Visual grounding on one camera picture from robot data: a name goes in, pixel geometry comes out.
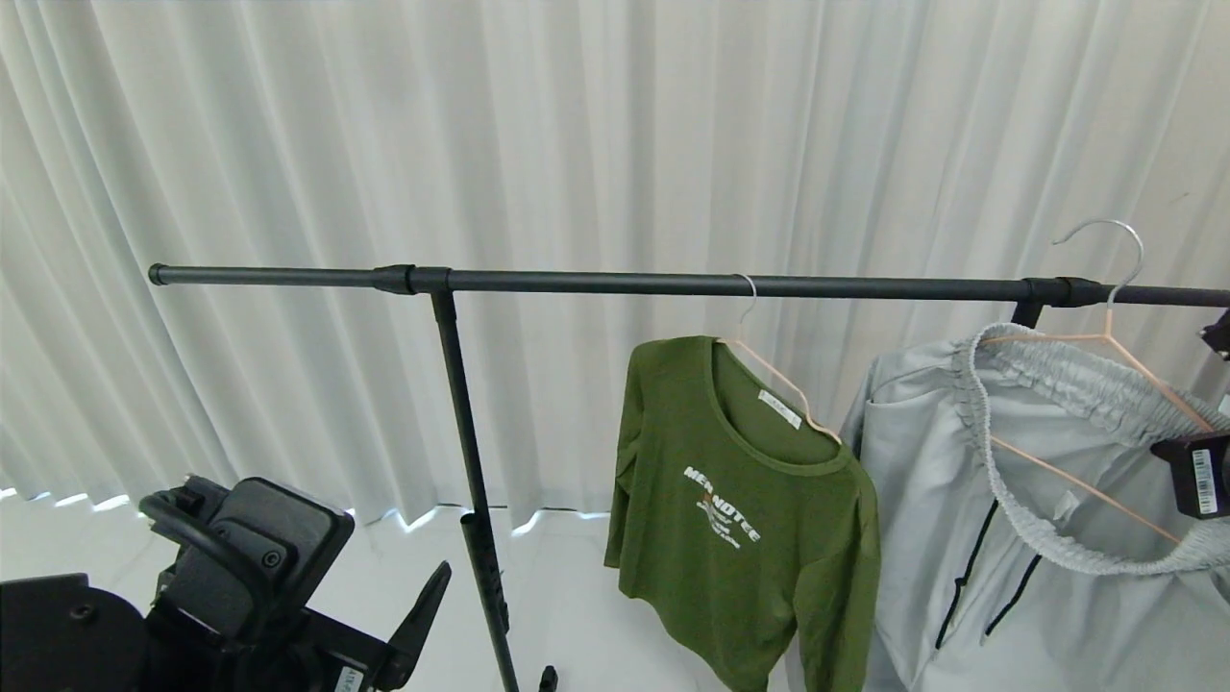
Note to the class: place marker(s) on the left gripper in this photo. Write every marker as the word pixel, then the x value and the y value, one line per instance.
pixel 288 654

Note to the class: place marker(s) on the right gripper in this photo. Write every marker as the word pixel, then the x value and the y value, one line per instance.
pixel 1196 476

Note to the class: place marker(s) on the pink clothes hanger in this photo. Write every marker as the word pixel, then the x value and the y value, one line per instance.
pixel 1105 346
pixel 778 384

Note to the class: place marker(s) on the pale grey shorts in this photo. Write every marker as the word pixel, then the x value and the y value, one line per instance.
pixel 1057 615

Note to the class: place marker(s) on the green long-sleeved shirt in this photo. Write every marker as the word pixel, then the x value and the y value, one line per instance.
pixel 750 577

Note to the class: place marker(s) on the black clothes rack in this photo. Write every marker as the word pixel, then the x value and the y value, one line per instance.
pixel 577 283

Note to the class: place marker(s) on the white curtain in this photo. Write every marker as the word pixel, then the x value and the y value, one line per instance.
pixel 577 125

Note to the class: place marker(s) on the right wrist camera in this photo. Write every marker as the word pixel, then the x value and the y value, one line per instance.
pixel 1218 334

